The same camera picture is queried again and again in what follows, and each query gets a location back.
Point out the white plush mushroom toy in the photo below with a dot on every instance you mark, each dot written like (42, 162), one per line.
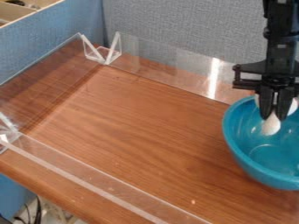
(271, 124)

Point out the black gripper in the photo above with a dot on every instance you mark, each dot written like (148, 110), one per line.
(271, 74)

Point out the wooden shelf box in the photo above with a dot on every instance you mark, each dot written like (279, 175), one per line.
(15, 10)

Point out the clear acrylic corner bracket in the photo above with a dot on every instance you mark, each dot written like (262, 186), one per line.
(100, 54)

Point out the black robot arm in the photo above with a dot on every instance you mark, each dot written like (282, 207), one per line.
(282, 15)

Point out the clear acrylic barrier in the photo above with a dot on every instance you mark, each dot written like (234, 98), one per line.
(179, 68)
(20, 58)
(92, 179)

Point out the clear acrylic back barrier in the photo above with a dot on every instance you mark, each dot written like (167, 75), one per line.
(179, 68)

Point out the blue plastic bowl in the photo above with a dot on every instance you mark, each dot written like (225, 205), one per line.
(269, 158)

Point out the clear acrylic front barrier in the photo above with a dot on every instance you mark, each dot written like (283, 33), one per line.
(92, 179)

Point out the clear acrylic left barrier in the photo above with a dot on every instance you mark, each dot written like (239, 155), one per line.
(20, 58)

